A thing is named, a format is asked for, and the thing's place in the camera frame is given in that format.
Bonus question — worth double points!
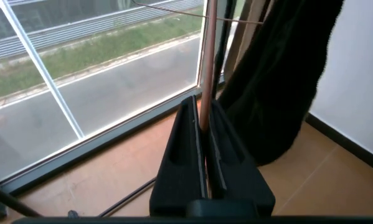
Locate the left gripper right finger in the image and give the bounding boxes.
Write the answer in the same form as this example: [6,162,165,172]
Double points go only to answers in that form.
[206,99,276,218]

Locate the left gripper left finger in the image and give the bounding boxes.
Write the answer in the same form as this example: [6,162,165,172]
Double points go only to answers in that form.
[149,95,207,218]

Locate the black shorts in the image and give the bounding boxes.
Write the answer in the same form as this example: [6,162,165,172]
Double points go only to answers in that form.
[217,0,345,167]

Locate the pink clothes hanger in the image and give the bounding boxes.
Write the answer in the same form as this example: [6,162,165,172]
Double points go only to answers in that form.
[131,0,265,200]

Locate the black clothes rack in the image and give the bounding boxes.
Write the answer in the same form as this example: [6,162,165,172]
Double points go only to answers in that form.
[0,176,158,218]

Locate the window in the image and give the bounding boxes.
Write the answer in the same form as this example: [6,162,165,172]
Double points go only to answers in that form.
[0,0,247,194]

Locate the beige curtain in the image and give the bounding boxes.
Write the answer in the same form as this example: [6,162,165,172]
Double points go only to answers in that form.
[222,0,271,82]

